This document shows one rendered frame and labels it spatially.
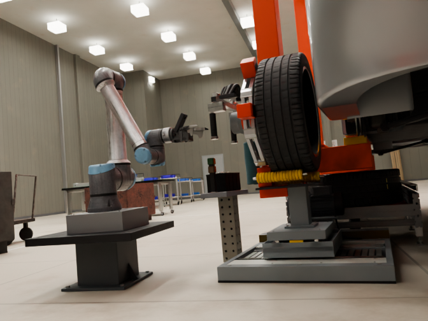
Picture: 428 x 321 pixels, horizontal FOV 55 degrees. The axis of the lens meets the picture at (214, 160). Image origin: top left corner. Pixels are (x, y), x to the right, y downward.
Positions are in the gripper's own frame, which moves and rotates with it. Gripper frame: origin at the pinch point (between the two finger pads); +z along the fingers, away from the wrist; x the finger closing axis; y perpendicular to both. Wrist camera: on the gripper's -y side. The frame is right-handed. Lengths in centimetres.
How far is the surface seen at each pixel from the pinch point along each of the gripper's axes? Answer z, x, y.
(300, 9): 24, -256, -164
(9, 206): -260, -97, 35
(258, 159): 29.2, -4.5, 21.6
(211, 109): 6.4, 2.6, -8.6
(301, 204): 49, -13, 48
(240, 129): 17.7, -12.2, 2.7
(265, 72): 40.3, 8.8, -21.7
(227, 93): 17.1, 4.4, -15.5
